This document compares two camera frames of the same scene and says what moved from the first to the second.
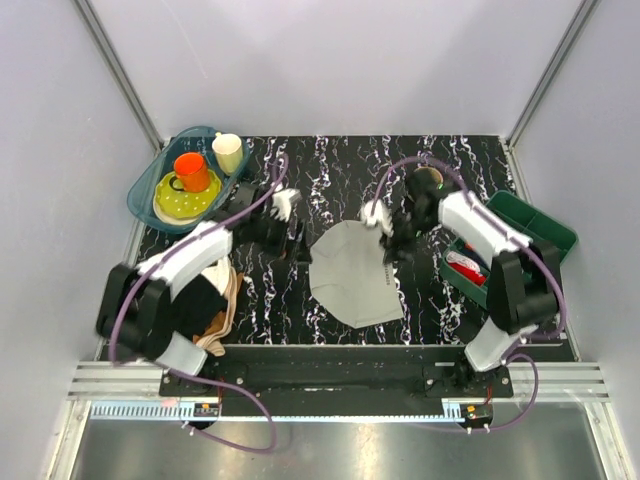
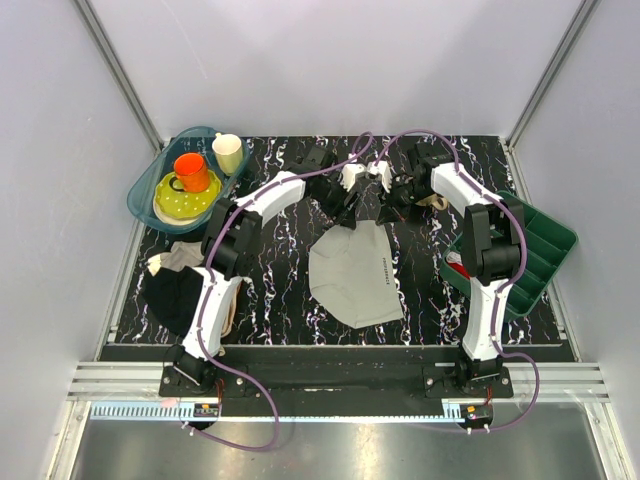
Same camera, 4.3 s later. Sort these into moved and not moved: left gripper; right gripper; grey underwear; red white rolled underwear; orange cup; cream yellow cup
Moved: left gripper; right gripper
Not moved: grey underwear; orange cup; cream yellow cup; red white rolled underwear
